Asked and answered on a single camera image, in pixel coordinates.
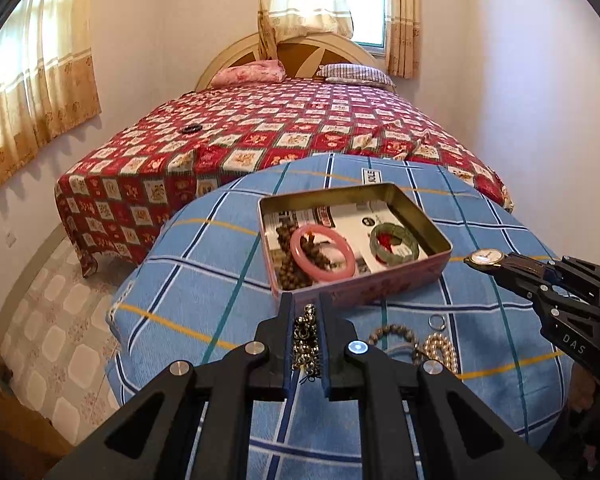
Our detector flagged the narrow beige curtain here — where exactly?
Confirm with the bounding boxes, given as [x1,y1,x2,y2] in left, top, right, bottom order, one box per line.
[385,0,422,80]

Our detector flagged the wide beige curtain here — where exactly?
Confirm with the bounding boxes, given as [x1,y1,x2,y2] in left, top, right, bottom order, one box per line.
[0,0,102,206]

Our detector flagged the gold wristwatch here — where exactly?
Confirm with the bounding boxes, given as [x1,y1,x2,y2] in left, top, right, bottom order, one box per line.
[463,248,511,271]

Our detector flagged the striped pillow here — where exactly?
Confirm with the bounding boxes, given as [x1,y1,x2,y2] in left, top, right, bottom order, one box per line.
[316,62,397,92]

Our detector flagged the green jade bangle red cord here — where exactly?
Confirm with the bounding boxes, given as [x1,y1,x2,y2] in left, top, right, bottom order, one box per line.
[369,222,420,264]

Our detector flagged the pink metal tin box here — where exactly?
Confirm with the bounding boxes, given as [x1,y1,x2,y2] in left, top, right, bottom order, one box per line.
[257,182,453,309]

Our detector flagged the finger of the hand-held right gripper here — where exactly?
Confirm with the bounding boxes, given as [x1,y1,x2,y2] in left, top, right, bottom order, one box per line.
[495,267,600,322]
[504,253,600,287]

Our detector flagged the pearl bracelet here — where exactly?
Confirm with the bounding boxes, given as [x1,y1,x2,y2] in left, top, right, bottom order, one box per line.
[417,332,459,374]

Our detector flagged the dark brown bead bracelet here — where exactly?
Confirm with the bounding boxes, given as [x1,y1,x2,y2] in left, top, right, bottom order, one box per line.
[367,323,422,358]

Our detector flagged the bed with red patterned cover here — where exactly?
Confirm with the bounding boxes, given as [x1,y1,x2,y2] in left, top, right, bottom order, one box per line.
[55,77,514,279]

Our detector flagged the blue plaid cloth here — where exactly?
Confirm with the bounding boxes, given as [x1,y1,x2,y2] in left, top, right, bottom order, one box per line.
[105,153,576,480]

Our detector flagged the window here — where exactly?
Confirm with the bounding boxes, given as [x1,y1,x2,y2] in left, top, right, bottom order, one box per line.
[339,0,389,54]

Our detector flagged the cream wooden headboard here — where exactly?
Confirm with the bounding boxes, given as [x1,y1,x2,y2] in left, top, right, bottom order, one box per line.
[195,32,386,92]

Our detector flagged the silver bead bracelet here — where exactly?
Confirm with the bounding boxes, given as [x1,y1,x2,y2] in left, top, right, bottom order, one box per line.
[292,303,324,377]

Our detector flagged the pink floral pillow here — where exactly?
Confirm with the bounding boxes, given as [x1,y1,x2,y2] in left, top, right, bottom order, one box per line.
[211,59,287,87]

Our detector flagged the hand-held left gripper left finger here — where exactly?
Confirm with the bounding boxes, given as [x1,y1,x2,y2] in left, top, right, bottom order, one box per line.
[45,294,297,480]

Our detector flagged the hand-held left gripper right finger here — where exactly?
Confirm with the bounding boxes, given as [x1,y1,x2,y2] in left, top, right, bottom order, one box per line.
[319,292,561,480]

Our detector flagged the pink bangle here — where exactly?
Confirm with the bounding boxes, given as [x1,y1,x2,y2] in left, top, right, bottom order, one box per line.
[289,225,357,284]

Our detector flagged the brown wooden furniture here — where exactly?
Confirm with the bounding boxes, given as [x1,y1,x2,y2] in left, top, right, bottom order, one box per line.
[0,335,76,480]

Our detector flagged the brown wooden bead necklace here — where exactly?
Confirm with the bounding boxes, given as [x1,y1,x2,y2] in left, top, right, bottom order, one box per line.
[274,224,323,292]

